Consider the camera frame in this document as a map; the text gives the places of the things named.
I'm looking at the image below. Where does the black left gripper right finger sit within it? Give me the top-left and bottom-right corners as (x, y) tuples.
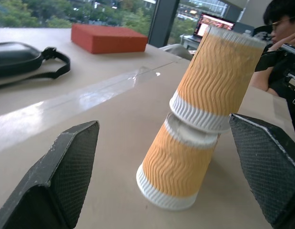
(228, 113), (295, 229)

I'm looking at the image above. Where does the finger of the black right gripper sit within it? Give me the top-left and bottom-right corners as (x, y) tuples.
(254, 50), (285, 73)

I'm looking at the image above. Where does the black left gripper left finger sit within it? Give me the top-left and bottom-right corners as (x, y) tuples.
(0, 120), (101, 229)

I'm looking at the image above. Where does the orange ribbed paper cup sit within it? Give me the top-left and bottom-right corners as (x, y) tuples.
(169, 24), (267, 134)
(135, 112), (222, 212)

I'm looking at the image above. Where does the person in black shirt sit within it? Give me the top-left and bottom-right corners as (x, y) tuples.
(250, 0), (295, 145)

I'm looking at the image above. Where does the open laptop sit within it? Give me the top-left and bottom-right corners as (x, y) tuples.
(193, 12), (236, 41)

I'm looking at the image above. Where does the grey desk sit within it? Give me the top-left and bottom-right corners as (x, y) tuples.
(179, 34), (203, 51)

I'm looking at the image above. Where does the clear tape strip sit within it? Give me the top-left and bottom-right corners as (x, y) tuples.
(0, 61), (185, 153)

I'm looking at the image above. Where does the red rectangular box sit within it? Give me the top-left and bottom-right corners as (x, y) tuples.
(71, 23), (149, 55)

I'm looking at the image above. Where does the dark window frame post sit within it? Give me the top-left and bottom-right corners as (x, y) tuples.
(148, 0), (181, 49)

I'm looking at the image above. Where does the black case with strap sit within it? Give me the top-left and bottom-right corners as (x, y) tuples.
(0, 41), (71, 91)

